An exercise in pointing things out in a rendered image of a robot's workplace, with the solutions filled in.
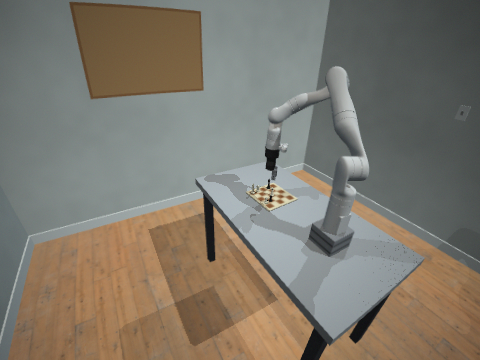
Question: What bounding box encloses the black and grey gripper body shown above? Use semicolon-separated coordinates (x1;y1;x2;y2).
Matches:
265;139;288;170

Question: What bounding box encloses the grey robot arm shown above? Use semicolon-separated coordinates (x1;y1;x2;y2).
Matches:
267;66;369;236

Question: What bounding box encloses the chessboard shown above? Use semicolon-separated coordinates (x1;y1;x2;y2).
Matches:
246;183;298;211

